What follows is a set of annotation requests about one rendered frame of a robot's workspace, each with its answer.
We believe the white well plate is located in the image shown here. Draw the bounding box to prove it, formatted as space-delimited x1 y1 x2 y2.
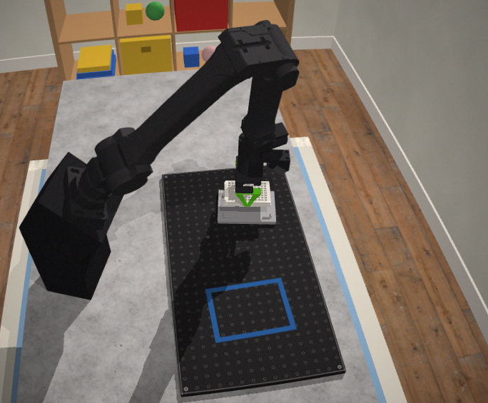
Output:
224 180 271 207

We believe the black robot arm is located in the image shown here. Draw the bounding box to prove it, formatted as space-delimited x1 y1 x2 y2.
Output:
65 20 299 223

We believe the blue tape outline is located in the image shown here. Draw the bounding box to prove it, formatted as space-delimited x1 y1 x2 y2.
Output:
205 278 297 343

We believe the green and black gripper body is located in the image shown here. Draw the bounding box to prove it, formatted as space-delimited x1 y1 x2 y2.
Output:
235 155 261 193

